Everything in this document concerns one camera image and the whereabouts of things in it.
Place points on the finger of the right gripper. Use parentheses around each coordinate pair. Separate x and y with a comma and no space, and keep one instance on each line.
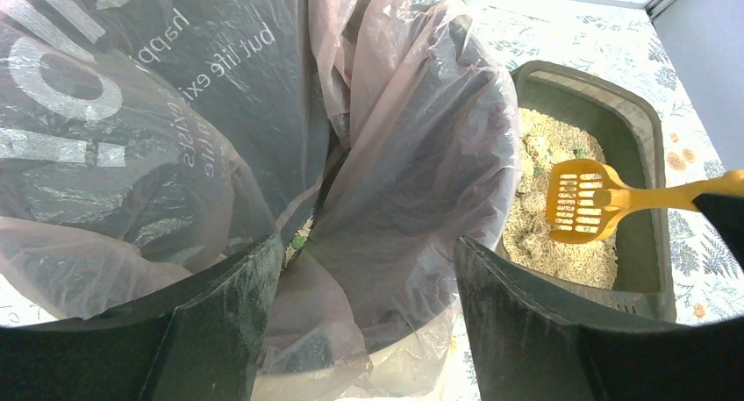
(725,213)

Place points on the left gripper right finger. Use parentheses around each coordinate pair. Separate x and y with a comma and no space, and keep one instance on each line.
(532,340)

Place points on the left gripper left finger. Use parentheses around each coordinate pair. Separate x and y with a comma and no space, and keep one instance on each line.
(198,339)

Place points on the yellow litter scoop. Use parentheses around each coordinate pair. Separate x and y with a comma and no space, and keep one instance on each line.
(587,199)

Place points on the trash bin with plastic liner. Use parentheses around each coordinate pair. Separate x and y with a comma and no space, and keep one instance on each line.
(424,151)

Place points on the grey litter box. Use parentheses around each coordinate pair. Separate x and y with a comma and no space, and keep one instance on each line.
(566,114)

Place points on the floral floor mat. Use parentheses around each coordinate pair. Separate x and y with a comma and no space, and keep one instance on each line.
(280,110)

